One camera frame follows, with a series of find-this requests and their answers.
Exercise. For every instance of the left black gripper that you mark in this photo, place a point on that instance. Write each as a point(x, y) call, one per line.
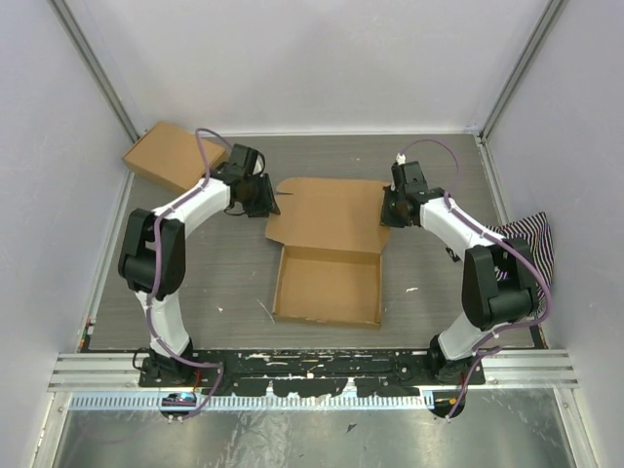
point(268, 203)

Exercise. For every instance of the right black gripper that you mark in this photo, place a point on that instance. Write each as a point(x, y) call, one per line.
point(386, 219)

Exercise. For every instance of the cardboard box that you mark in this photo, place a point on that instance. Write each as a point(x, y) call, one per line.
point(330, 269)
point(170, 156)

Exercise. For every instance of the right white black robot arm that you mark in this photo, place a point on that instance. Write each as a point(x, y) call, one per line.
point(501, 284)

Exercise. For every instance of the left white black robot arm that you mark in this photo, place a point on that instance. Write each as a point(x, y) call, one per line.
point(152, 261)

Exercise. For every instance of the folded closed cardboard box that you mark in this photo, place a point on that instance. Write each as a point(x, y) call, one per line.
point(170, 156)

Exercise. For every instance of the purple striped cloth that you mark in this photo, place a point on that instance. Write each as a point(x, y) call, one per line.
point(536, 231)

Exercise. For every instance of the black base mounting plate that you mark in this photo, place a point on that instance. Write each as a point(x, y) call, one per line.
point(305, 373)

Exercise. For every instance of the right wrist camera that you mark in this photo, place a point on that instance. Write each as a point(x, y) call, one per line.
point(407, 177)

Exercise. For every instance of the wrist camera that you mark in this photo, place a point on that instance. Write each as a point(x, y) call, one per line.
point(245, 162)
point(407, 177)

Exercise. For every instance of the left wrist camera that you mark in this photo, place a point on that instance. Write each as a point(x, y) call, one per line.
point(245, 162)

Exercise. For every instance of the left aluminium frame post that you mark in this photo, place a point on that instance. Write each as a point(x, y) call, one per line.
point(87, 54)

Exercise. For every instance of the aluminium frame post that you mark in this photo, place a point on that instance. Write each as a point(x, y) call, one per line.
point(530, 50)
point(87, 54)

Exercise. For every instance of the right aluminium frame post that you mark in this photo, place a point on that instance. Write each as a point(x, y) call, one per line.
point(530, 50)

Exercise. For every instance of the aluminium rail front beam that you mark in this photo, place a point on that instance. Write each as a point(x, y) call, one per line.
point(509, 368)

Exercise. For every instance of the perforated cable duct strip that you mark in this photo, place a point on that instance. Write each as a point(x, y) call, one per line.
point(184, 402)

